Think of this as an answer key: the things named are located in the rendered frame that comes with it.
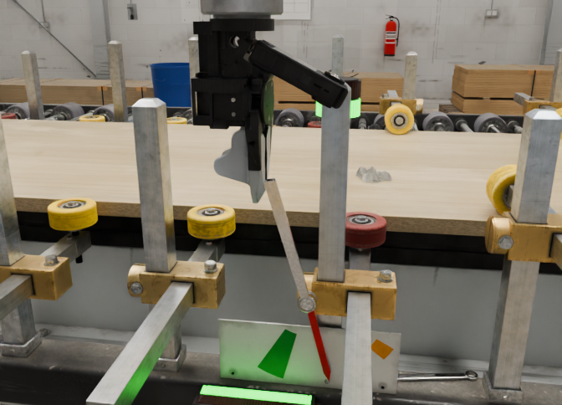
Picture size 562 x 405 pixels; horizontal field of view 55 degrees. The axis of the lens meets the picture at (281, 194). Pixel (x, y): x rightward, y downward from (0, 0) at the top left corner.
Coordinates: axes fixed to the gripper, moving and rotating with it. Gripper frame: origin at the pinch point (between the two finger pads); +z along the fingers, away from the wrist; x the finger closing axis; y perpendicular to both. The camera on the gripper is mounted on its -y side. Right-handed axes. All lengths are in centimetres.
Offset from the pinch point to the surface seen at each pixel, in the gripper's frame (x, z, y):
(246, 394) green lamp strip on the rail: -2.1, 31.3, 2.9
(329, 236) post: -6.1, 7.7, -8.1
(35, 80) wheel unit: -116, 1, 102
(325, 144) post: -6.1, -4.8, -7.1
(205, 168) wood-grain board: -50, 12, 22
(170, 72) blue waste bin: -538, 39, 204
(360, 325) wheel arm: 3.1, 15.4, -12.5
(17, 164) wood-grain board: -47, 12, 65
